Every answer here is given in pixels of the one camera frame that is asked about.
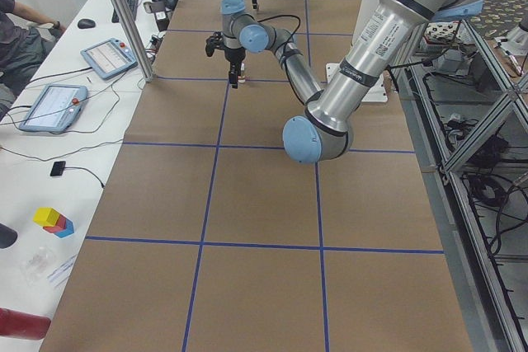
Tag aluminium frame rack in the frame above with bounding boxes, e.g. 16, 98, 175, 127
398, 21, 527, 351

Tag black computer mouse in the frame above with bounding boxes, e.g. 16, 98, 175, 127
77, 18, 96, 30

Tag clear plastic bag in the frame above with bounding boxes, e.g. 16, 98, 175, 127
20, 246, 56, 285

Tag small black box device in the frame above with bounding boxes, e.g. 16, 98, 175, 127
49, 161, 66, 177

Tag blue teach pendant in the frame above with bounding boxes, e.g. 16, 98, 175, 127
18, 84, 88, 133
80, 38, 137, 80

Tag red cylinder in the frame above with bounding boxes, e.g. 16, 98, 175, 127
1, 307, 51, 340

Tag near blue teach pendant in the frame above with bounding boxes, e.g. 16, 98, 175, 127
18, 84, 88, 133

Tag aluminium camera post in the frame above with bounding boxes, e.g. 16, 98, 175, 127
111, 0, 153, 82

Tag white brass PPR valve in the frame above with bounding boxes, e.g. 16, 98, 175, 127
238, 63, 246, 84

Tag brown paper table mat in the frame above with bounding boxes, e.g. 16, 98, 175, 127
42, 0, 472, 351

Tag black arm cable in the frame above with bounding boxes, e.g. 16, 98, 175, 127
255, 14, 314, 106

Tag yellow toy block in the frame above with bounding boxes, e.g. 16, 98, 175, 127
33, 207, 60, 227

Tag blue toy block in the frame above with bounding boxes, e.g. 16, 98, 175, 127
54, 218, 74, 238

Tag seated person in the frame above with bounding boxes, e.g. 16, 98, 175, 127
1, 0, 67, 99

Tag far blue teach pendant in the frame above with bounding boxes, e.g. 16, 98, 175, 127
80, 38, 137, 80

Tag red toy block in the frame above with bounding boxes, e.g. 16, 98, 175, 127
44, 214, 67, 234

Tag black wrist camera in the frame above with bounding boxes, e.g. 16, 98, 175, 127
205, 31, 225, 57

